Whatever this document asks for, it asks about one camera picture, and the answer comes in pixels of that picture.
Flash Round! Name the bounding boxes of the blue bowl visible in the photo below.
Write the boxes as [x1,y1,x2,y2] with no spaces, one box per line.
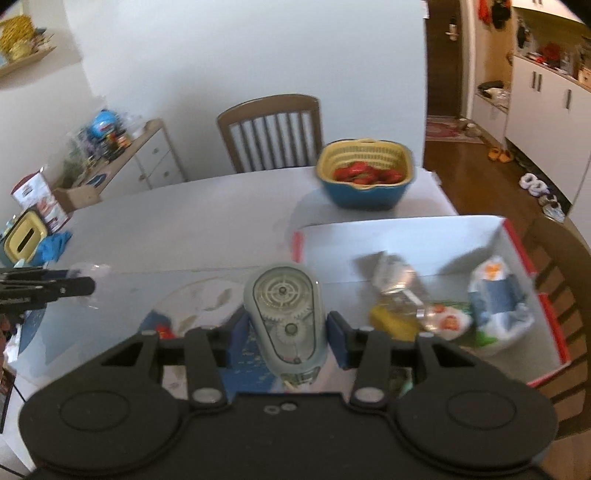
[315,166,416,212]

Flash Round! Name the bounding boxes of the red cardboard box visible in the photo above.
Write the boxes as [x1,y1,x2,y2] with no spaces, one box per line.
[291,216,573,387]

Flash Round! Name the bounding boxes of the pile of red fruit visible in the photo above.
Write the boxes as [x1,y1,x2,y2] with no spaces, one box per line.
[333,161,404,186]

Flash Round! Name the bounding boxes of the red white carton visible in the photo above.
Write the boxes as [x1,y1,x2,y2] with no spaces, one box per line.
[11,170,71,232]

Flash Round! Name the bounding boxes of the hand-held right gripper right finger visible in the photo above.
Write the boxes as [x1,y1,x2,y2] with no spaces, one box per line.
[325,311,481,408]

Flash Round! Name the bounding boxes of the blue cloth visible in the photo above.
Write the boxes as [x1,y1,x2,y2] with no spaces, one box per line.
[34,231,74,265]

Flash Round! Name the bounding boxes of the white packet orange print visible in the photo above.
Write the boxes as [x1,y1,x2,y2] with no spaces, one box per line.
[473,255,507,282]

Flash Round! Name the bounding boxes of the yellow garland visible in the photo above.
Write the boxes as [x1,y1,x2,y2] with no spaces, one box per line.
[0,15,37,60]

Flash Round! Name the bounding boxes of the blue toy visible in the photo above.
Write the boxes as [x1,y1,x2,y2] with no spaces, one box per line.
[90,110,122,140]

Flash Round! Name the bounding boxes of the yellow strainer basket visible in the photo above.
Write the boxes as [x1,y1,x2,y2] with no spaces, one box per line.
[316,138,414,190]

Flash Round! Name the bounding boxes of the white packet red print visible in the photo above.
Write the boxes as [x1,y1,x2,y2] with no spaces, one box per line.
[421,302,472,341]

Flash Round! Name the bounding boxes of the teal correction tape dispenser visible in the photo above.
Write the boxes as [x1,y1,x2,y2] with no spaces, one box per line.
[243,263,329,384]

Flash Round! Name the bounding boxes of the yellow packet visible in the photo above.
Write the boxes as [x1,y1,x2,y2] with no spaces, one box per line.
[369,305,420,341]

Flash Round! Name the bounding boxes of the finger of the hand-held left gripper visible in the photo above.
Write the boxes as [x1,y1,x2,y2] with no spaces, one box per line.
[0,268,96,311]

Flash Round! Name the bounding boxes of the white fluffy slippers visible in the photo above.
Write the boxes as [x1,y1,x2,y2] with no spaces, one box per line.
[519,173,551,198]

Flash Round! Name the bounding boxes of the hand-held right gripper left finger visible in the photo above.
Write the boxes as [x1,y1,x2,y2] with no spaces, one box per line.
[99,314,252,408]

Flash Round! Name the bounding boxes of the white cabinet with handles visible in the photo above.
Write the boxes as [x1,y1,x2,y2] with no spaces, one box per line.
[503,54,591,206]

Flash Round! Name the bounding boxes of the white grey tissue packet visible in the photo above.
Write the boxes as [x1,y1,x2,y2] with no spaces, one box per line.
[467,274,536,359]

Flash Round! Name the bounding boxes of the clear plastic bag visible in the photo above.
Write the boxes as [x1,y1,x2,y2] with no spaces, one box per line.
[369,253,430,309]

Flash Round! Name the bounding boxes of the brown wooden door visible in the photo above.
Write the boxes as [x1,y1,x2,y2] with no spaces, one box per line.
[425,0,463,117]

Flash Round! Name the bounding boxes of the wooden wall shelf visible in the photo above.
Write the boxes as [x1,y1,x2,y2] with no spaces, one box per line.
[0,44,58,78]

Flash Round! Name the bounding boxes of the wooden sideboard white drawers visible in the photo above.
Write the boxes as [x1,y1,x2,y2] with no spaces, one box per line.
[53,117,188,209]

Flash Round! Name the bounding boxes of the wooden slat-back chair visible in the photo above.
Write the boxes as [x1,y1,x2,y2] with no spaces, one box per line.
[217,95,323,175]
[522,217,591,435]

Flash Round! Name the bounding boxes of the red patterned rug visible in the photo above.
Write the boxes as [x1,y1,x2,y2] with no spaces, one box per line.
[425,117,486,145]

